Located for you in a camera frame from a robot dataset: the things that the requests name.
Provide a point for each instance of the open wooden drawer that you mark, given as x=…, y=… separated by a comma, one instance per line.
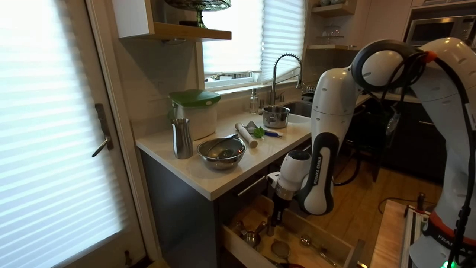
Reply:
x=292, y=238

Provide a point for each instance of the kitchen sink basin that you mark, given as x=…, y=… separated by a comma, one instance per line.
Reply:
x=301, y=107

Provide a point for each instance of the steel saucepan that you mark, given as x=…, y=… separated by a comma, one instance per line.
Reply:
x=275, y=116

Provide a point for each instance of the glass door with handle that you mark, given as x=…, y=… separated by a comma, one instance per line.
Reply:
x=64, y=195

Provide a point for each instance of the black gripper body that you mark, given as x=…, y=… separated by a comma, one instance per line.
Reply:
x=278, y=209

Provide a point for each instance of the steel shaker canister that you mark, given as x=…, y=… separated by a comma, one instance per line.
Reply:
x=182, y=140

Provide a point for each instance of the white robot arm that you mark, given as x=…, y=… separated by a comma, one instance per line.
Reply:
x=442, y=75

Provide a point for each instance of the steel mixing bowl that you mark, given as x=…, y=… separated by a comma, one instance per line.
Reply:
x=222, y=153

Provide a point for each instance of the wooden wall shelf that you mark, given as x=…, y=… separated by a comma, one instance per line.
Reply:
x=144, y=18

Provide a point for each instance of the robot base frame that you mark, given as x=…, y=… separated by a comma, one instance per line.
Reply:
x=445, y=240

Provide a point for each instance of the clear soap dispenser bottle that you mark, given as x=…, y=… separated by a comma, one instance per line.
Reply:
x=255, y=101

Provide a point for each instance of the white bin green lid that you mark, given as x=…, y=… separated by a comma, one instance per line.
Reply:
x=200, y=107

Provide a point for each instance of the small mesh strainer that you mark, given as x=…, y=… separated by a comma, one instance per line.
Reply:
x=280, y=249

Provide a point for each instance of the blue white tube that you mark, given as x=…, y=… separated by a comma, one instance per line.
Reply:
x=269, y=133

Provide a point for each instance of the dark lower kitchen cabinets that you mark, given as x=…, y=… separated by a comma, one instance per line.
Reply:
x=200, y=212

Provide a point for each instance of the long silver measuring spoon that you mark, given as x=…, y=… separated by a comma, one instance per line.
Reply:
x=307, y=241

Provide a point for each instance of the green dish brush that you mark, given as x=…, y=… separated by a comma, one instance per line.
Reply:
x=250, y=133

